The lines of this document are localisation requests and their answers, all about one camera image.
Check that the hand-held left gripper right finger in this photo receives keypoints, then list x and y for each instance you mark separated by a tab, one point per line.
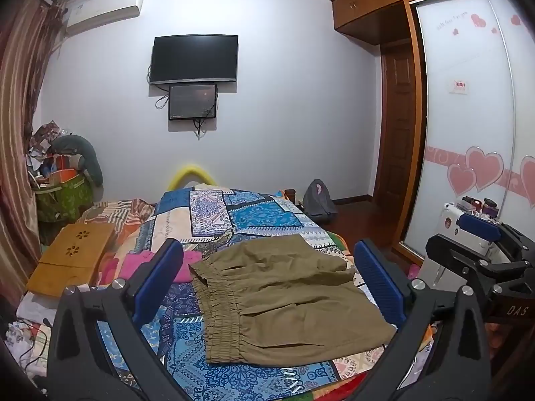
378	280

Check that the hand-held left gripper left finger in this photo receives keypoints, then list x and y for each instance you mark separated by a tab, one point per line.
161	275

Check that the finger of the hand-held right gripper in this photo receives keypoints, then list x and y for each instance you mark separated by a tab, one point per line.
464	255
478	224

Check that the khaki pants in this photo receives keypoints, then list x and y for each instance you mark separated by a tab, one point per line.
284	300

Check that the dark jar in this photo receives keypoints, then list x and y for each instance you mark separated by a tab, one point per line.
472	202
490	205

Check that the pink folded cloth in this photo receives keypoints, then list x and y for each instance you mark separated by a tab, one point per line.
142	261

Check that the white appliance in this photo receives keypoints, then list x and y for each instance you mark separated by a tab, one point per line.
449	221

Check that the striped orange blanket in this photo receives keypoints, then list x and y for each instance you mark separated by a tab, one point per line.
121	213

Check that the wooden lap desk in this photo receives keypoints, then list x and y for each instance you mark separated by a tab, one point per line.
71	259

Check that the white heart-print wardrobe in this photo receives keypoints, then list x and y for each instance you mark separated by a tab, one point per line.
464	133

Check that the grey backpack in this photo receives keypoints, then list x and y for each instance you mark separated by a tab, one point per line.
318	200

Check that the patchwork printed blanket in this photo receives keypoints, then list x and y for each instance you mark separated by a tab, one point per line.
250	217

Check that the yellow curved headboard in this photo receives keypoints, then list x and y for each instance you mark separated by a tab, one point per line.
190	172

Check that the green patterned bag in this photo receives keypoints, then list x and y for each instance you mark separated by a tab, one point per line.
62	200

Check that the wardrobe paper sticker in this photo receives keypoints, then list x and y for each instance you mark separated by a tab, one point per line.
459	87

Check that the white floral cloth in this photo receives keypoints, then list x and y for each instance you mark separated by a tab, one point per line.
29	321

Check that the grey long pillow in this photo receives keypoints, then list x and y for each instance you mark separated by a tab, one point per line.
85	150

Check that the pile of clutter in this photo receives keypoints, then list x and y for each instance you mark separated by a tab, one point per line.
41	146

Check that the striped brown curtain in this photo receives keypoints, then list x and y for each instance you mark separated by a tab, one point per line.
19	133

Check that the wooden overhead cabinet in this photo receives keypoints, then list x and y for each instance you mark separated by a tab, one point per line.
368	4

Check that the white air conditioner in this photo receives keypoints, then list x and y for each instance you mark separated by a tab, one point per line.
102	8

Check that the small black wall monitor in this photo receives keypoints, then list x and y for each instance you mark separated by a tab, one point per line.
192	102

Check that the black wall television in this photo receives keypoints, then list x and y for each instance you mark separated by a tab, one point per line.
194	58

